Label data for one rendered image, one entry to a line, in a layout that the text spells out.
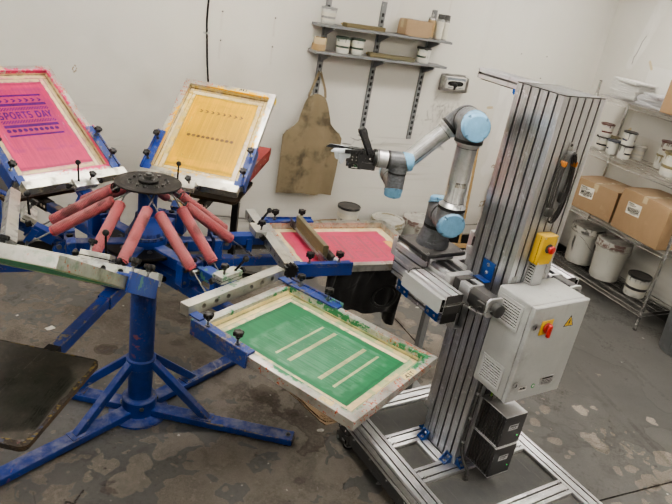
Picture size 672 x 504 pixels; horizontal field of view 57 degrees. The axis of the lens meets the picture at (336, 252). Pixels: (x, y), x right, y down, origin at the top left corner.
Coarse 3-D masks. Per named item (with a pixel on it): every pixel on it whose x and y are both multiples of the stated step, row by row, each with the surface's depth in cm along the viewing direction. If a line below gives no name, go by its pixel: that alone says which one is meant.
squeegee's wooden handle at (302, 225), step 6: (300, 216) 346; (300, 222) 342; (306, 222) 339; (300, 228) 342; (306, 228) 334; (312, 228) 332; (306, 234) 334; (312, 234) 327; (312, 240) 327; (318, 240) 320; (318, 246) 320; (324, 246) 314; (318, 252) 320; (324, 252) 315
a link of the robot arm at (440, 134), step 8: (448, 120) 259; (440, 128) 261; (448, 128) 259; (424, 136) 264; (432, 136) 262; (440, 136) 261; (448, 136) 262; (416, 144) 264; (424, 144) 262; (432, 144) 262; (440, 144) 263; (408, 152) 264; (416, 152) 263; (424, 152) 263; (416, 160) 264; (384, 168) 267
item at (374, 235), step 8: (280, 232) 347; (288, 232) 349; (296, 232) 351; (320, 232) 357; (328, 232) 359; (336, 232) 361; (344, 232) 363; (352, 232) 365; (360, 232) 367; (368, 232) 369; (376, 232) 371; (288, 240) 339; (296, 240) 341; (328, 240) 348; (376, 240) 360; (384, 240) 362
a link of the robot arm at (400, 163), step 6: (390, 150) 252; (390, 156) 250; (396, 156) 250; (402, 156) 251; (408, 156) 251; (390, 162) 250; (396, 162) 250; (402, 162) 251; (408, 162) 251; (414, 162) 252; (390, 168) 253; (396, 168) 252; (402, 168) 252; (408, 168) 252; (402, 174) 253
